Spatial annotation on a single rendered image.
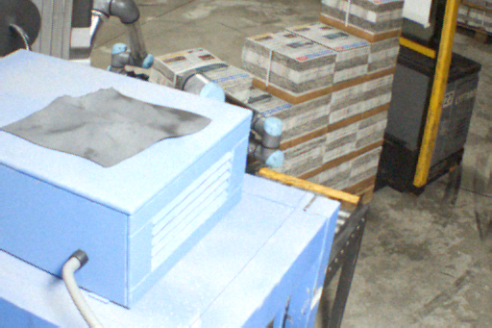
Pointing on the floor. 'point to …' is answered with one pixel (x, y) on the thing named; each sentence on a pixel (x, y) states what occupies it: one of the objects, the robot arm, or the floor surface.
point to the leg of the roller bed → (344, 287)
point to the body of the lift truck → (415, 79)
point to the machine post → (304, 297)
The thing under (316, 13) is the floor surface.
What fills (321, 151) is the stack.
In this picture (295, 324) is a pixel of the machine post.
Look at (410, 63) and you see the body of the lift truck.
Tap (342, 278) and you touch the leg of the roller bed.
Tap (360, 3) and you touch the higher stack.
